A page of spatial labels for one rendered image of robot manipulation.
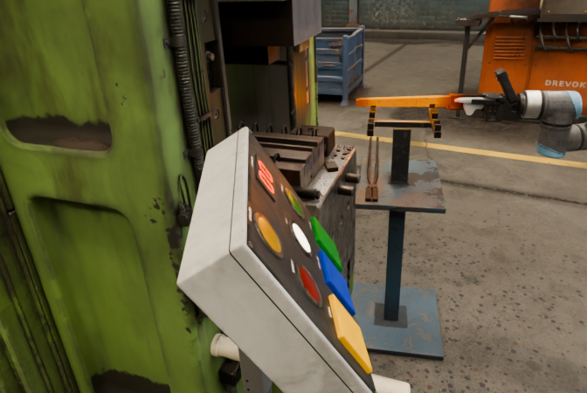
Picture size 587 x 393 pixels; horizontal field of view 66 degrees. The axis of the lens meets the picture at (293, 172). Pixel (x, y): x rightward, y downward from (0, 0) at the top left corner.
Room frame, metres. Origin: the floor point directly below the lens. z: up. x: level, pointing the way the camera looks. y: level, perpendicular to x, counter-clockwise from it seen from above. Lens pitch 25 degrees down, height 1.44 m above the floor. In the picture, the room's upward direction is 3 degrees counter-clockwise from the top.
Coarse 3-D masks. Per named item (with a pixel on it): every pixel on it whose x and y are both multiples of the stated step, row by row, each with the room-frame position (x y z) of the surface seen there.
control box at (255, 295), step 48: (240, 144) 0.62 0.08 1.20; (240, 192) 0.46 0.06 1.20; (192, 240) 0.42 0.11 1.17; (240, 240) 0.36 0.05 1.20; (288, 240) 0.48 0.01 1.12; (192, 288) 0.35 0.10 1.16; (240, 288) 0.35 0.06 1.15; (288, 288) 0.37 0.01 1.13; (240, 336) 0.35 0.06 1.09; (288, 336) 0.36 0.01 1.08; (336, 336) 0.39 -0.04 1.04; (288, 384) 0.36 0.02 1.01; (336, 384) 0.36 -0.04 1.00
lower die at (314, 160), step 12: (252, 132) 1.24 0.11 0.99; (264, 132) 1.23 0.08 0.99; (264, 144) 1.12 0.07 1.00; (276, 144) 1.11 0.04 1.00; (288, 144) 1.11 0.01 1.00; (276, 156) 1.05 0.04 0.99; (288, 156) 1.05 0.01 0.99; (300, 156) 1.04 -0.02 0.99; (312, 156) 1.07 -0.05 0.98; (288, 168) 1.00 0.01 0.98; (300, 168) 1.00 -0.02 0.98; (312, 168) 1.07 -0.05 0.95; (288, 180) 0.99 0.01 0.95; (300, 180) 0.99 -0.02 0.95
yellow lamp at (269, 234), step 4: (260, 220) 0.43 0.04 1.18; (264, 220) 0.44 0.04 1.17; (260, 224) 0.42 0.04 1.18; (264, 224) 0.43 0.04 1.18; (268, 224) 0.44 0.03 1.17; (260, 228) 0.41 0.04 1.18; (264, 228) 0.42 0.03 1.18; (268, 228) 0.43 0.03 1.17; (272, 228) 0.45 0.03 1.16; (264, 232) 0.41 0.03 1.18; (268, 232) 0.42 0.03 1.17; (272, 232) 0.43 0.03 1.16; (264, 236) 0.41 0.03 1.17; (268, 236) 0.42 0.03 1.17; (272, 236) 0.42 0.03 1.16; (276, 236) 0.44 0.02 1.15; (268, 240) 0.41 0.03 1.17; (272, 240) 0.41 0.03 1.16; (276, 240) 0.43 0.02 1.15; (272, 244) 0.41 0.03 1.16; (276, 244) 0.42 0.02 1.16; (276, 248) 0.41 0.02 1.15; (280, 248) 0.43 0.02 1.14
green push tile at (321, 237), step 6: (312, 222) 0.65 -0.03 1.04; (318, 222) 0.66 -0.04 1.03; (318, 228) 0.63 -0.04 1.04; (318, 234) 0.61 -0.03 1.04; (324, 234) 0.64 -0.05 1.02; (318, 240) 0.59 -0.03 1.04; (324, 240) 0.61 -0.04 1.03; (330, 240) 0.65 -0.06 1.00; (324, 246) 0.59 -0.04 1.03; (330, 246) 0.62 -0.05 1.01; (330, 252) 0.60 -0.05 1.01; (336, 252) 0.64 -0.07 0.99; (330, 258) 0.59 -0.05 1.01; (336, 258) 0.61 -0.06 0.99; (336, 264) 0.59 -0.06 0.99
